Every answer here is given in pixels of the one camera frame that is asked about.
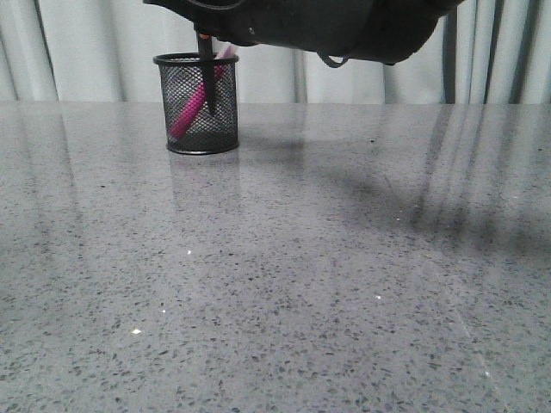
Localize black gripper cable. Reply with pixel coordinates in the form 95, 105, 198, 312
316, 50, 350, 70

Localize grey curtain backdrop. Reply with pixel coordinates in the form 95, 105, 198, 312
1, 1, 550, 104

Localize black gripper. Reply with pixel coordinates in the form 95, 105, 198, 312
155, 0, 459, 65

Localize pink highlighter pen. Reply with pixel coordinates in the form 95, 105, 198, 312
169, 65, 226, 140

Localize black mesh pen cup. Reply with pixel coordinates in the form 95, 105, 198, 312
153, 46, 238, 155

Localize grey orange scissors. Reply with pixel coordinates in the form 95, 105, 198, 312
187, 0, 242, 116

